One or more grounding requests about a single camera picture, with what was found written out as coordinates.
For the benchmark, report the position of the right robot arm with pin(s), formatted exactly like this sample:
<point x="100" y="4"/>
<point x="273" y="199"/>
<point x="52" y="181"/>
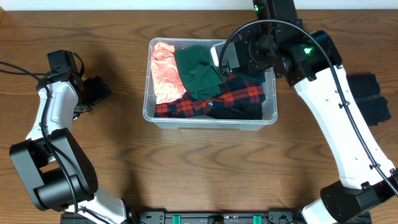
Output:
<point x="313" y="66"/>

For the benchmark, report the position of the dark navy garment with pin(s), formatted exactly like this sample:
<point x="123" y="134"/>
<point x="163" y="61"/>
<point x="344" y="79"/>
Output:
<point x="243" y="73"/>

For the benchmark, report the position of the red navy plaid shirt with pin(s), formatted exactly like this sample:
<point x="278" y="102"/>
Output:
<point x="236" y="91"/>

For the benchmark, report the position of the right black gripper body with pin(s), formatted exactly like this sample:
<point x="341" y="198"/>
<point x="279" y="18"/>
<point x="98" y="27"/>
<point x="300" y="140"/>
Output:
<point x="270" y="48"/>

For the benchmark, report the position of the dark green garment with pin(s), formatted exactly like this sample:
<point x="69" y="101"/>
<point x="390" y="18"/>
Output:
<point x="197" y="71"/>

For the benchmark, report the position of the clear plastic storage bin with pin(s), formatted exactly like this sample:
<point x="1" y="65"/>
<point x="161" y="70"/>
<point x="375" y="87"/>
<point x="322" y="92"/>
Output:
<point x="269" y="107"/>

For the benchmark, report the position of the black garment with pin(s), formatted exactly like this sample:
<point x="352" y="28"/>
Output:
<point x="246" y="112"/>

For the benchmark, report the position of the pink garment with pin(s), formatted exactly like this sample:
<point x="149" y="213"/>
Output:
<point x="167" y="83"/>

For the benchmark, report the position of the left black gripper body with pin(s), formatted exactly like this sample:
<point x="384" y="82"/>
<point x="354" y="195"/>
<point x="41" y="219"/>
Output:
<point x="97" y="88"/>

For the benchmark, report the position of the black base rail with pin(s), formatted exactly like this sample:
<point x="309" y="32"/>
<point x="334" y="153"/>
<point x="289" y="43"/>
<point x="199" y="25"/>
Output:
<point x="271" y="217"/>

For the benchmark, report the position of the black cloth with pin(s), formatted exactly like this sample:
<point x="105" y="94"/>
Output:
<point x="367" y="95"/>

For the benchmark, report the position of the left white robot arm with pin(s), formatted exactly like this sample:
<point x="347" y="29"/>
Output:
<point x="55" y="171"/>

